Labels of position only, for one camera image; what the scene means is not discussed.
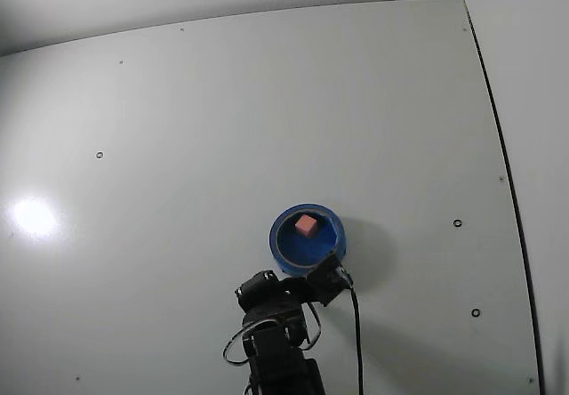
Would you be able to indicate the small pink cube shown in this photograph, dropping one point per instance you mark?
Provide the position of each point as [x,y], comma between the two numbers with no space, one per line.
[305,226]

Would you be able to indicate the blue round bowl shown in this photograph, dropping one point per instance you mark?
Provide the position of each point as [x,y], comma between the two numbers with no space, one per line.
[289,248]

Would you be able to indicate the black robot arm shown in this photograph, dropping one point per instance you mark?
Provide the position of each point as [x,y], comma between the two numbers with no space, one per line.
[280,359]

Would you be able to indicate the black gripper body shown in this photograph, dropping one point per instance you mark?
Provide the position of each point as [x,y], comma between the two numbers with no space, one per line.
[294,289]

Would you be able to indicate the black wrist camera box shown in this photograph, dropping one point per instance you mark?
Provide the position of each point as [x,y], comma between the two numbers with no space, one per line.
[329,279]

